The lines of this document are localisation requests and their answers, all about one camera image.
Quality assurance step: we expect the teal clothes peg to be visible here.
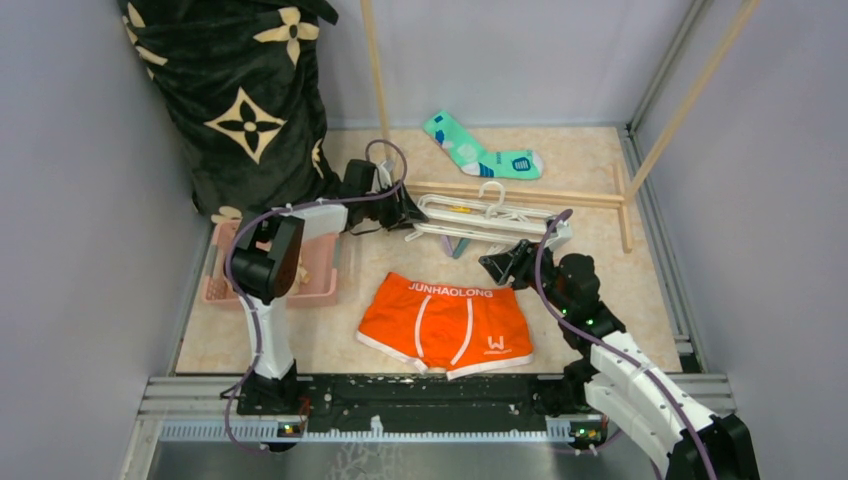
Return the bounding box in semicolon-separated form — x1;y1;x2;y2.
452;238;471;259

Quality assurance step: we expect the purple clothes peg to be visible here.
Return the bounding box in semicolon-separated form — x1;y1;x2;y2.
440;236;454;257

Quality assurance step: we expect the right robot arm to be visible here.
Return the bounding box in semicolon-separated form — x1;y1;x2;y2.
479;240;760;479

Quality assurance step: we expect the wooden drying rack frame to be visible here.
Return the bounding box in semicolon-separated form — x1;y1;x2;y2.
359;0;761;253

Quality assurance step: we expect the pink plastic basket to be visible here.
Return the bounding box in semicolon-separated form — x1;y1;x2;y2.
199;220;338;310

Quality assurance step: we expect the black floral blanket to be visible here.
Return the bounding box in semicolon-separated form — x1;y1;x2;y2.
119;0;341;224

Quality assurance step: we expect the green blue patterned sock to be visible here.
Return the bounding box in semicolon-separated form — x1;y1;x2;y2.
423;110;545;180

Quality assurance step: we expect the beige cloth in basket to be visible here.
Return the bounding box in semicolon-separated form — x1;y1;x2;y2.
295;262;311;286

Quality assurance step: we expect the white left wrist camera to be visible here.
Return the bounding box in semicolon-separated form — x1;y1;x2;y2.
374;160;395;190

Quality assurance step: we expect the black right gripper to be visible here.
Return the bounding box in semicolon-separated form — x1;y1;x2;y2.
480;238;573;315

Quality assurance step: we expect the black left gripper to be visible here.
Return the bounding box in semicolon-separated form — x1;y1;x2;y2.
360;179;427;231

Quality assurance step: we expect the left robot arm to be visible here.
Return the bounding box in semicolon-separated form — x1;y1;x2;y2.
223;160;428;415

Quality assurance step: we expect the white multi-clip hanger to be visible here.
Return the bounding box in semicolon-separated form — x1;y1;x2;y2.
404;181;570;253

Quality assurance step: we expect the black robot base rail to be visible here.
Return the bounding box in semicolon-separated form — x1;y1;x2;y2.
234;374;610;442

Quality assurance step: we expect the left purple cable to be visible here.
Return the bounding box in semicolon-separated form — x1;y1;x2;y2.
221;139;409;458

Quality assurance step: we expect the orange underwear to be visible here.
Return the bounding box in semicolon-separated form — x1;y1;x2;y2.
356;272;535;380

